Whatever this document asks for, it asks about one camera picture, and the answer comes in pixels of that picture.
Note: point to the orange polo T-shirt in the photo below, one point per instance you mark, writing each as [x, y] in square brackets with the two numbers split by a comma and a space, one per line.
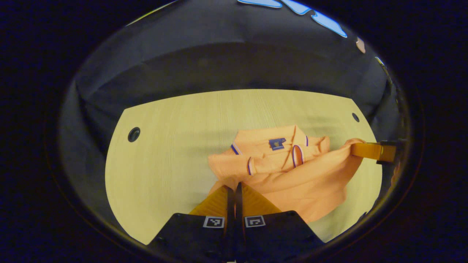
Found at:
[303, 186]

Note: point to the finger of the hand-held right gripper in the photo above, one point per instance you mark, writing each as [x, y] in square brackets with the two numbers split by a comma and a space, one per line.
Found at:
[369, 150]

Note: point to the black backdrop cloth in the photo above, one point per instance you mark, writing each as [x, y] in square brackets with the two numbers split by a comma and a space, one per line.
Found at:
[219, 58]

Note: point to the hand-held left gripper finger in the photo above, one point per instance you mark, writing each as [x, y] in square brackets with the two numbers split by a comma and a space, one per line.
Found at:
[230, 219]
[239, 226]

